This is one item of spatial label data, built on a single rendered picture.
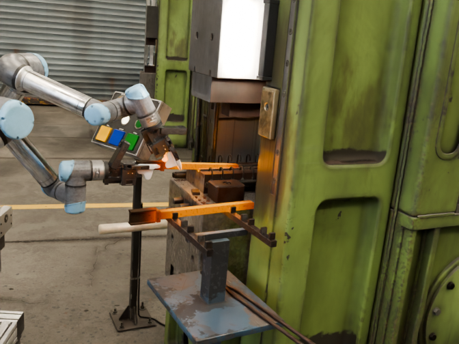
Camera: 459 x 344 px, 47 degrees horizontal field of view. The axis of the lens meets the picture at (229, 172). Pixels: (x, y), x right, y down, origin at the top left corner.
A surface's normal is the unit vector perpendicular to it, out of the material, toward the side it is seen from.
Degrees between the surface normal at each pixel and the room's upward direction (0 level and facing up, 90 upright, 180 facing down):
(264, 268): 90
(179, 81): 90
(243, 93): 90
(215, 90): 90
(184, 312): 0
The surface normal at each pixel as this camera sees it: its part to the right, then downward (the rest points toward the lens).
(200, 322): 0.08, -0.96
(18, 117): 0.82, 0.15
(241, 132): 0.41, 0.27
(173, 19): 0.17, 0.25
